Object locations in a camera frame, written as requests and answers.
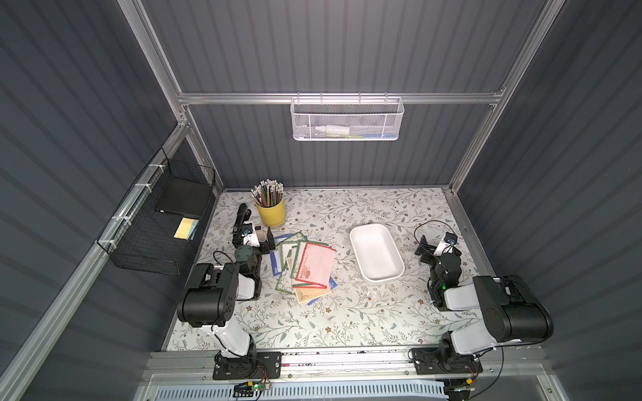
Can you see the white wire mesh basket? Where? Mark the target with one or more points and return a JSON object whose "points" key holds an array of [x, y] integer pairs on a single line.
{"points": [[369, 119]]}

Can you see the floral table mat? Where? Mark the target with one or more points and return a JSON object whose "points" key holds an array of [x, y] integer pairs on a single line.
{"points": [[357, 313]]}

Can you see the black notebook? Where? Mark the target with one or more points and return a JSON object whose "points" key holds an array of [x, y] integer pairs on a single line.
{"points": [[184, 198]]}

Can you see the yellow pencil cup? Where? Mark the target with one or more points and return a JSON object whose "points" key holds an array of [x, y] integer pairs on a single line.
{"points": [[273, 216]]}

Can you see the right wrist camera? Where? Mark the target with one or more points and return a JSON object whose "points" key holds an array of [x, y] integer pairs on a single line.
{"points": [[447, 244]]}

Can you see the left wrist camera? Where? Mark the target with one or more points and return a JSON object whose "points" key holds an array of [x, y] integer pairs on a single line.
{"points": [[253, 235]]}

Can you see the coloured pencils bunch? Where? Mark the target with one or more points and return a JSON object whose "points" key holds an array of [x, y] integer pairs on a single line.
{"points": [[268, 193]]}

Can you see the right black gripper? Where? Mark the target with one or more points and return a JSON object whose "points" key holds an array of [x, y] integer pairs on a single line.
{"points": [[430, 253]]}

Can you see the white plastic storage box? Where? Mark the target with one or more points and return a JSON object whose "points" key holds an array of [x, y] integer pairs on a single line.
{"points": [[376, 253]]}

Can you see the black wire wall basket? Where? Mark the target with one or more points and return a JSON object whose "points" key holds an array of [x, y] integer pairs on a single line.
{"points": [[142, 239]]}

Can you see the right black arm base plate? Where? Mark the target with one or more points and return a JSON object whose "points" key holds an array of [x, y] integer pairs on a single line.
{"points": [[438, 361]]}

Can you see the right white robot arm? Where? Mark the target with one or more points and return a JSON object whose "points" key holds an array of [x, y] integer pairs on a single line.
{"points": [[510, 312]]}

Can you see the blue floral stationery paper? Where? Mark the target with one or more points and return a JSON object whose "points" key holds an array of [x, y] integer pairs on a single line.
{"points": [[275, 255]]}

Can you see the black stapler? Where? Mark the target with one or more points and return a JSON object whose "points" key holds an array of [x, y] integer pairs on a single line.
{"points": [[243, 216]]}

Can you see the aluminium front rail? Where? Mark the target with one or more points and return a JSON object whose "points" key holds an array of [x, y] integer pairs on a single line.
{"points": [[326, 364]]}

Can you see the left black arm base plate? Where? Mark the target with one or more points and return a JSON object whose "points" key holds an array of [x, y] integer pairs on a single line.
{"points": [[259, 366]]}

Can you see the white glue bottle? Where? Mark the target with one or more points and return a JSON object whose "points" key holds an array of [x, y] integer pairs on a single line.
{"points": [[333, 130]]}

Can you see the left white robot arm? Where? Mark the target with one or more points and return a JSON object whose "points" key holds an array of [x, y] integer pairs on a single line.
{"points": [[210, 296]]}

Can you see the beige stationery paper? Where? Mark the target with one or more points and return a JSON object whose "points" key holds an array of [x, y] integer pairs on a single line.
{"points": [[306, 294]]}

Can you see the white ribbed cable duct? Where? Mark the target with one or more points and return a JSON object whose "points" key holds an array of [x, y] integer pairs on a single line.
{"points": [[406, 389]]}

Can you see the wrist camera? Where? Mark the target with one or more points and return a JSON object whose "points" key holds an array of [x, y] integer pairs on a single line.
{"points": [[253, 235], [447, 244]]}

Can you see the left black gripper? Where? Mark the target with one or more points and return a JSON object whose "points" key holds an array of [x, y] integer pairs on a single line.
{"points": [[241, 233]]}

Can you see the yellow sticky notes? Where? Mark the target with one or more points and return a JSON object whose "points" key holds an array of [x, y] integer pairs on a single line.
{"points": [[186, 228]]}

